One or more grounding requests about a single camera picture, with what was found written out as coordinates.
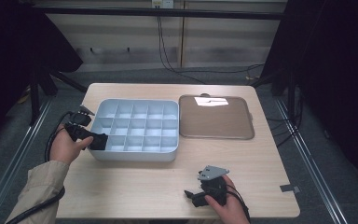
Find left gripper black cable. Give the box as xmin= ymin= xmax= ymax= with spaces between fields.
xmin=4 ymin=111 xmax=76 ymax=224

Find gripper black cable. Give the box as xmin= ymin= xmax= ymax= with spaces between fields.
xmin=227 ymin=185 xmax=252 ymax=223
xmin=4 ymin=111 xmax=76 ymax=224

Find white wall socket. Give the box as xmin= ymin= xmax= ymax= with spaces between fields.
xmin=151 ymin=0 xmax=175 ymax=9

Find metal floor rail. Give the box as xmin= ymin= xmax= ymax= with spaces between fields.
xmin=274 ymin=97 xmax=349 ymax=224
xmin=0 ymin=99 xmax=54 ymax=224

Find brown box lid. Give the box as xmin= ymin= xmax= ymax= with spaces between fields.
xmin=178 ymin=92 xmax=255 ymax=141

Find black stand legs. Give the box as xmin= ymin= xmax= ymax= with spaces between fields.
xmin=29 ymin=66 xmax=88 ymax=127

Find person's left hand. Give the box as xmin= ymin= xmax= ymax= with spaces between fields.
xmin=49 ymin=124 xmax=94 ymax=166

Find black wall cable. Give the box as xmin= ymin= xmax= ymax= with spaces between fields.
xmin=157 ymin=15 xmax=265 ymax=85

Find dark curtain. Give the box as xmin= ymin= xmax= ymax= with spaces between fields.
xmin=260 ymin=0 xmax=358 ymax=195
xmin=0 ymin=0 xmax=84 ymax=153

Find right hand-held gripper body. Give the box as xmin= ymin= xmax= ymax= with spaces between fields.
xmin=197 ymin=165 xmax=230 ymax=205

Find black floor cables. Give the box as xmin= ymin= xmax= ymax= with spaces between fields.
xmin=267 ymin=87 xmax=304 ymax=148

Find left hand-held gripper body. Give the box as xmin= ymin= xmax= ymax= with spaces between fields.
xmin=63 ymin=105 xmax=96 ymax=143

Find black horizontal bar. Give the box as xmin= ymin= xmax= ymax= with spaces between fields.
xmin=32 ymin=6 xmax=288 ymax=21

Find person's right hand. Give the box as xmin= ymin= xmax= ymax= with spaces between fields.
xmin=204 ymin=175 xmax=251 ymax=224

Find grey divided storage box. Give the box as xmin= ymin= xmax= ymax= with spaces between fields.
xmin=87 ymin=98 xmax=180 ymax=162

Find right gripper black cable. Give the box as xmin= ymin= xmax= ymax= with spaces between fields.
xmin=227 ymin=185 xmax=252 ymax=223

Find grey tape piece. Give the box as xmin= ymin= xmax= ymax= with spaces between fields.
xmin=279 ymin=184 xmax=302 ymax=193

